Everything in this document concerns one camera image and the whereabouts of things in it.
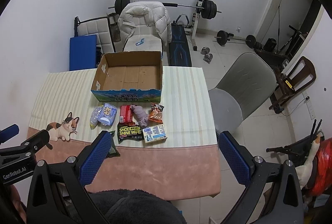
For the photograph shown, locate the green snack packet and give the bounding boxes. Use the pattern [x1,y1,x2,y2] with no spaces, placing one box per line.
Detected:
[106,130,120,158]

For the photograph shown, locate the silver yellow foil pouch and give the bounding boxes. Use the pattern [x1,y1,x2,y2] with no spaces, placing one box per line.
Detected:
[89,106,103,129]

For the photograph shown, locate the black shoe shine wipes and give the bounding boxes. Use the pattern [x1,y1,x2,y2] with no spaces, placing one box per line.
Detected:
[117,123,144,143]

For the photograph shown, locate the blue cat tissue pack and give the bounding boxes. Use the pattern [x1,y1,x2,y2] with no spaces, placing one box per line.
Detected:
[98,103,117,126]

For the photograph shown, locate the red snack pack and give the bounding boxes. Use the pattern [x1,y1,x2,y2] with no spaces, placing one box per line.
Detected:
[119,105,133,124]

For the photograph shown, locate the blue white tissue box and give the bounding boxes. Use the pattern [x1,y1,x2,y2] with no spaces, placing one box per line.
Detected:
[142,124,167,144]

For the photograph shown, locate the orange snack bag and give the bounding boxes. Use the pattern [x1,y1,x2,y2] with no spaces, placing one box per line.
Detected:
[148,103,164,124]

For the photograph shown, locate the black fleece clothing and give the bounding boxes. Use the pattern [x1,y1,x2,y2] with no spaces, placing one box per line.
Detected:
[89,189,186,223]

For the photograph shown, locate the purple plush toy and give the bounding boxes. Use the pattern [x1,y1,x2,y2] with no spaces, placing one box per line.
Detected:
[130,105,149,128]

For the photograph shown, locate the white goose plush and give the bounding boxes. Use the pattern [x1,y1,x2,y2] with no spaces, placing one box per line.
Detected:
[295,134,321,189]

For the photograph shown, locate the grey shell chair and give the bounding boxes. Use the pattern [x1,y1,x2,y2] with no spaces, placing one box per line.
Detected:
[209,52,277,134]

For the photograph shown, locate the red plastic bag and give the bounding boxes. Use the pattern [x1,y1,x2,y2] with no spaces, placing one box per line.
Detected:
[309,138,332,196]

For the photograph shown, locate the open cardboard box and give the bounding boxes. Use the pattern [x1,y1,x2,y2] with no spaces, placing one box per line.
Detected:
[91,51,163,103]

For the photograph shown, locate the chrome dumbbell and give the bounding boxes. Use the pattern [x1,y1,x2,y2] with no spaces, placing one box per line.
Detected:
[200,47,210,55]
[203,53,213,64]

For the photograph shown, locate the dark wooden chair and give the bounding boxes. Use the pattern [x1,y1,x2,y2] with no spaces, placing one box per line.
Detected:
[269,56,317,114]

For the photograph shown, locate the blue foam board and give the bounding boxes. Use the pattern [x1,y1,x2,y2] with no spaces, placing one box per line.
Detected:
[69,35,97,71]

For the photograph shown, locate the blue black weight bench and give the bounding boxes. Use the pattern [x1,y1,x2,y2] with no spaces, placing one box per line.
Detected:
[168,23,192,67]

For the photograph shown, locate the floor barbell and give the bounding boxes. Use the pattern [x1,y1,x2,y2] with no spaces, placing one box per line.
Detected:
[214,30,257,48]

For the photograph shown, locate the blue packet on chair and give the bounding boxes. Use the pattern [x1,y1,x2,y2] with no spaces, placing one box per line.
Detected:
[135,38,145,46]

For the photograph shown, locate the white padded chair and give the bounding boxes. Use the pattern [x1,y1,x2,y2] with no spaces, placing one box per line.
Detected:
[118,1,167,53]

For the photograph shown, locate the white barbell rack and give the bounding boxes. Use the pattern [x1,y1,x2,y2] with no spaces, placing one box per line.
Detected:
[191,0,203,51]

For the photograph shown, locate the white quilted side chair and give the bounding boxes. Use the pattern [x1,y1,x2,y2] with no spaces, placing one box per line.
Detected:
[74,16,116,53]

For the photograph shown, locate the white puffer jacket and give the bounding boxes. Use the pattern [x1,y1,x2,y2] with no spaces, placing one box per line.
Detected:
[118,1,172,47]

